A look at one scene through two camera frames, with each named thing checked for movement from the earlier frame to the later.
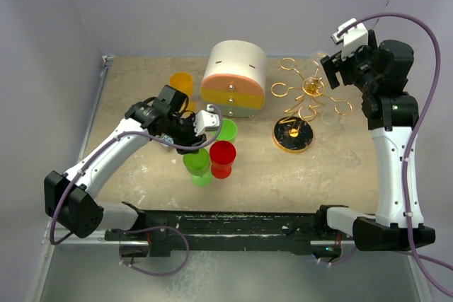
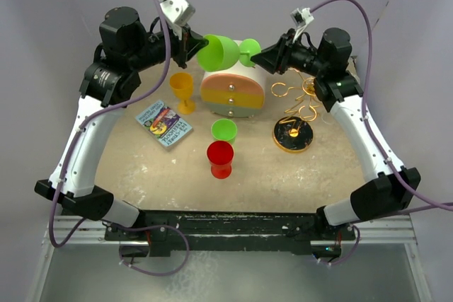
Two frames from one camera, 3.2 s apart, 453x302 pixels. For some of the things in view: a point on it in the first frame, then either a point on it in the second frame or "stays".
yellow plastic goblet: [183, 83] stays
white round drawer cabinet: [233, 78] stays
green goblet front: [198, 165] → [221, 54]
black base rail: [163, 231] stays
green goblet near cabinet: [228, 130] stays
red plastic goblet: [222, 155] stays
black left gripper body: [182, 131] → [178, 47]
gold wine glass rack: [294, 133] stays
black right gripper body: [359, 65] → [291, 54]
